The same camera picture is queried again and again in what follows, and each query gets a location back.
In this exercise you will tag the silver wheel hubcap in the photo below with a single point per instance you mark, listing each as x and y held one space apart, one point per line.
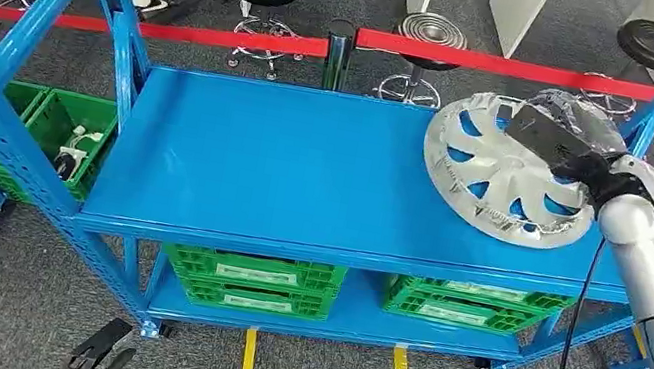
497 173

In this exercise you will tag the chrome ringed round stool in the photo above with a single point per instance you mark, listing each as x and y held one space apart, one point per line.
431 30

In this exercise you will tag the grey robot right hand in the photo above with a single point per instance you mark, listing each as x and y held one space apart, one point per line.
550 141

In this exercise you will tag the red barrier tape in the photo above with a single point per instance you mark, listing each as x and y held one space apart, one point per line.
192 35
522 68

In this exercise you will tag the black barrier post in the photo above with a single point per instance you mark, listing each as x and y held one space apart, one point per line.
337 57

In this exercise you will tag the black robot left foot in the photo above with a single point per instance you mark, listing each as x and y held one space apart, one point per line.
99 351

